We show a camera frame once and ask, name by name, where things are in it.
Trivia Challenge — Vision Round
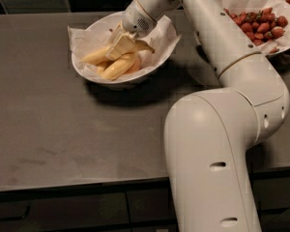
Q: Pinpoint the white bowl with bananas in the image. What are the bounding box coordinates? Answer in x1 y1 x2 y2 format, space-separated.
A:
71 12 179 90

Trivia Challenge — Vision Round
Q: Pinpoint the dark drawer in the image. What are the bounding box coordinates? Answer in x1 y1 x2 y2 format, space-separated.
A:
126 188 175 223
0 193 129 232

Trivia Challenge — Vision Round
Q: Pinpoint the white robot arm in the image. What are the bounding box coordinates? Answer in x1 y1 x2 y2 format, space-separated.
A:
122 0 290 232

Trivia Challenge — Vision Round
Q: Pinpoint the white paper liner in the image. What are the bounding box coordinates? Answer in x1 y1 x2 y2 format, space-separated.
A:
67 12 183 84

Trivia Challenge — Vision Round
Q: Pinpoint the pile of red strawberries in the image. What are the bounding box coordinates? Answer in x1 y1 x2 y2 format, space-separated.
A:
224 7 289 46

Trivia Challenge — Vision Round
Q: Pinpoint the right dark drawer front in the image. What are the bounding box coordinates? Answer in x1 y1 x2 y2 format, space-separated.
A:
126 188 175 223

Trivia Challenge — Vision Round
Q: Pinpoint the left black drawer handle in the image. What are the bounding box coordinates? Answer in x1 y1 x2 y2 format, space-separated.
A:
0 202 31 222

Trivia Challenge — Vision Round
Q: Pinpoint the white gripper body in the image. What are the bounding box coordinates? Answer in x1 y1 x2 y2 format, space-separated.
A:
122 0 157 38

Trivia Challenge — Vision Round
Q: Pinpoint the orange fruit under bananas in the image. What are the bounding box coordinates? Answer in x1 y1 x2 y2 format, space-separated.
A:
126 57 141 74

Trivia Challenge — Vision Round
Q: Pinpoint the white paper under strawberries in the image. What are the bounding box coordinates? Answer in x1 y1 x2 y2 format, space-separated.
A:
216 0 290 56

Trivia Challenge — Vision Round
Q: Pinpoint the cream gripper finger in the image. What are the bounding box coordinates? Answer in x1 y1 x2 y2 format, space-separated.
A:
105 33 135 61
109 22 126 45

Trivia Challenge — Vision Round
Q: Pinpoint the left dark drawer front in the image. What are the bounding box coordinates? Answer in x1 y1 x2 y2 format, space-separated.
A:
0 193 129 232

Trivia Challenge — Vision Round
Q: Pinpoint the white bowl with strawberries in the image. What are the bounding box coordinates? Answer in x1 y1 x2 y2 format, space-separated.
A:
190 0 290 66

